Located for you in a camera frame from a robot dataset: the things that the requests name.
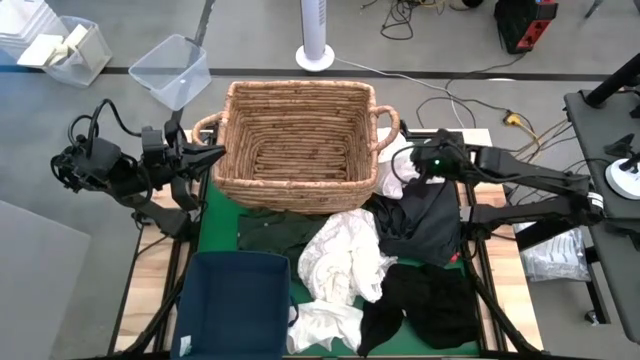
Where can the dark grey garment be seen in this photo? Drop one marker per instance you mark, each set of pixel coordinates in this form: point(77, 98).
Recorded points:
point(420, 225)

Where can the woven wicker basket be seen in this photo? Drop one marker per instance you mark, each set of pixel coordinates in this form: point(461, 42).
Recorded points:
point(300, 197)

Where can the navy fabric bin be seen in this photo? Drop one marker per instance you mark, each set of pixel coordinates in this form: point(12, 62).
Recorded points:
point(230, 305)

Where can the white thin garment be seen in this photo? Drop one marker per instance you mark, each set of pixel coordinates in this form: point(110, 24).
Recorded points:
point(320, 325)

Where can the off-white large shirt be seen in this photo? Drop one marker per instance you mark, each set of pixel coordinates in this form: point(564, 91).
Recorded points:
point(392, 182)

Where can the dark green garment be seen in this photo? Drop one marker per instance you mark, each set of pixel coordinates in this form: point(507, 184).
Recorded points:
point(272, 232)

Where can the white lace garment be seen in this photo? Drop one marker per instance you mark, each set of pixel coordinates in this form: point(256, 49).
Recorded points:
point(340, 255)

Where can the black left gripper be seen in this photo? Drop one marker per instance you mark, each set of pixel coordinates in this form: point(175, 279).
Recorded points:
point(155, 150)

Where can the empty clear plastic bin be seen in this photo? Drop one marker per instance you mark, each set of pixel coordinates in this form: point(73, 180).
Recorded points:
point(172, 75)

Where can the clear bin holding foam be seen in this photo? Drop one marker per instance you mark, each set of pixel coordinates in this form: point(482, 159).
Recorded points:
point(92, 60)

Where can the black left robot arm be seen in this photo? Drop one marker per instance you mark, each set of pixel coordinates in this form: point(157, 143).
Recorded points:
point(100, 165)

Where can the white tower fan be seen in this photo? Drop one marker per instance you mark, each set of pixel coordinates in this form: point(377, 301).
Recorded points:
point(314, 25)

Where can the black stand leg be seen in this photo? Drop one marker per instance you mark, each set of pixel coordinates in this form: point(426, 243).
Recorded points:
point(540, 240)

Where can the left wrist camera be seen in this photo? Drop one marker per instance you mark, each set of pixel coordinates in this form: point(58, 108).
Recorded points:
point(175, 132)

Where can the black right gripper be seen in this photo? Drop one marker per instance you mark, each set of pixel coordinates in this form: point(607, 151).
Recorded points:
point(442, 152)

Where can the clear plastic bag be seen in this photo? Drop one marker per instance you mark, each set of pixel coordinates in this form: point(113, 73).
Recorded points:
point(555, 255)

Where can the green table mat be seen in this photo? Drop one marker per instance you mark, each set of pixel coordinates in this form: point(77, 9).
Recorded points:
point(215, 225)

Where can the yellow power plug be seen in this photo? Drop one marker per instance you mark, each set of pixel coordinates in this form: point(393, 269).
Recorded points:
point(512, 119)

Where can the black side table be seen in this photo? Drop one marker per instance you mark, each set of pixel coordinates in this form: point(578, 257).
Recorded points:
point(595, 130)

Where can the cream foam block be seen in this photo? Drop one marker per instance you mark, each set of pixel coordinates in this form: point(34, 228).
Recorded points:
point(76, 36)

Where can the black garment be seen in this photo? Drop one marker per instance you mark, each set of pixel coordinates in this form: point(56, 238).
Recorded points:
point(435, 305)

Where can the grey board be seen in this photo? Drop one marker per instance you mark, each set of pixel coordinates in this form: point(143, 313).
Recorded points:
point(40, 290)

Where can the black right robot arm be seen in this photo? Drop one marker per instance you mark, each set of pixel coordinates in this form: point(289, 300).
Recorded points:
point(530, 175)

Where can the black stand pole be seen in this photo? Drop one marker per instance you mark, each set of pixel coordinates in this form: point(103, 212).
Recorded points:
point(612, 82)

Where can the white round device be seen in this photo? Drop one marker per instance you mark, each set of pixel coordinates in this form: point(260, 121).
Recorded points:
point(622, 182)

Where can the black object on side table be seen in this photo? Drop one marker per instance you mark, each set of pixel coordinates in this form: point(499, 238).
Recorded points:
point(620, 147)

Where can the white foam sheet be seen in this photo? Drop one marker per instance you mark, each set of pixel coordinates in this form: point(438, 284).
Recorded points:
point(40, 50)

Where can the small red tag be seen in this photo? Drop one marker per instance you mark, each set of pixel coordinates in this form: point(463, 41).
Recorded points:
point(455, 258)

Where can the black aluminium table frame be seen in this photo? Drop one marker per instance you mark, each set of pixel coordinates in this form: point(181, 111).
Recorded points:
point(482, 325)

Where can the red and black tool case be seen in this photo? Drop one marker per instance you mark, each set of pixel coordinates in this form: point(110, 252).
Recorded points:
point(515, 25)

